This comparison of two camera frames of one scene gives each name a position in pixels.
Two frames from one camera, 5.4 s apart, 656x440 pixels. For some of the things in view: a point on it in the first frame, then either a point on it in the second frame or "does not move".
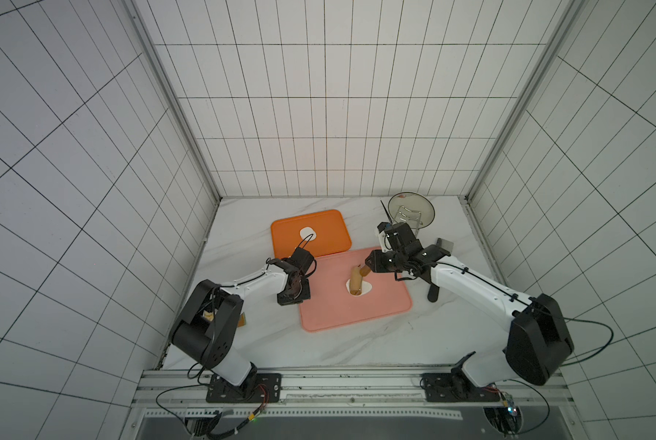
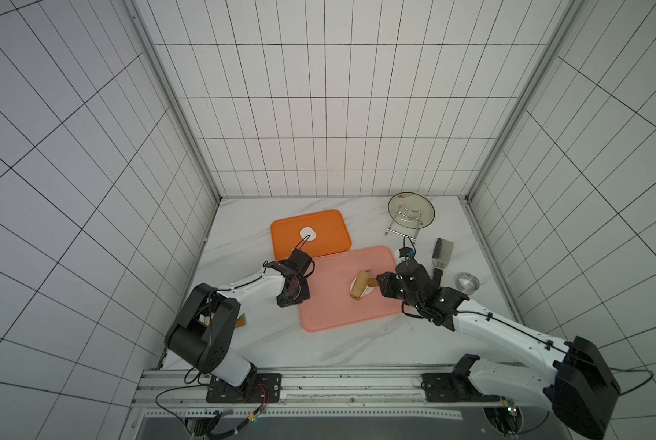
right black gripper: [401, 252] to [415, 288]
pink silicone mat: [344, 291] does not move
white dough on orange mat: [307, 231] does not move
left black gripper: [304, 296] does not move
